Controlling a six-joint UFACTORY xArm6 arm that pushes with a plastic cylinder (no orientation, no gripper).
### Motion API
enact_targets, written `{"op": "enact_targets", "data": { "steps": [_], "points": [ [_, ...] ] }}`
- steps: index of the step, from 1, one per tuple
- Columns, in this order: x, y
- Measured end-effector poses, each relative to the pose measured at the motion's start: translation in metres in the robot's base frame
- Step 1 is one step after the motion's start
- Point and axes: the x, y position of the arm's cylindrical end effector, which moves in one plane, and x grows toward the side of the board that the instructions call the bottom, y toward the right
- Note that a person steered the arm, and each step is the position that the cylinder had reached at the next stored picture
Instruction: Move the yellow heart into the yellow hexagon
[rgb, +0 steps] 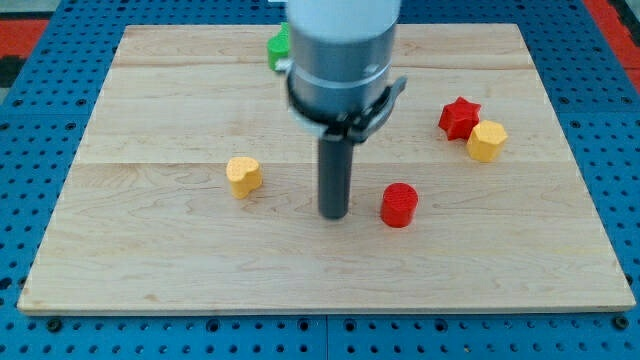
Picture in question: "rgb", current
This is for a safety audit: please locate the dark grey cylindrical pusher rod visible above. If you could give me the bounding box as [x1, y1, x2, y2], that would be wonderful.
[318, 140, 354, 220]

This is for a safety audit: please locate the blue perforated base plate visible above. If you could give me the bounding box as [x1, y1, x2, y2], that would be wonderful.
[1, 0, 639, 359]

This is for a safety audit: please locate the yellow hexagon block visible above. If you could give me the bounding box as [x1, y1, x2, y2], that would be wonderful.
[466, 120, 508, 162]

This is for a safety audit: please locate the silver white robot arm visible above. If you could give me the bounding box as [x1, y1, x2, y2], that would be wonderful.
[286, 0, 407, 219]

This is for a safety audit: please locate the red star block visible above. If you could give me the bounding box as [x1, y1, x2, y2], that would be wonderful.
[438, 97, 481, 141]

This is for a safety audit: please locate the green block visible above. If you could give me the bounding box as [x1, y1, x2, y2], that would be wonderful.
[266, 22, 290, 71]

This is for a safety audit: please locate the black clamp ring mount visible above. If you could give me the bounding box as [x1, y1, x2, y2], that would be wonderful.
[286, 76, 407, 144]

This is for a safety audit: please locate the yellow heart block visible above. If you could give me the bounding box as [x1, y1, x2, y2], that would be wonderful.
[226, 156, 263, 199]

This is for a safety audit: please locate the light wooden board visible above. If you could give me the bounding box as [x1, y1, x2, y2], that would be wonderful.
[18, 24, 635, 316]

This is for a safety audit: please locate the red cylinder block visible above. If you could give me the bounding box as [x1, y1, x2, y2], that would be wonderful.
[380, 183, 419, 228]

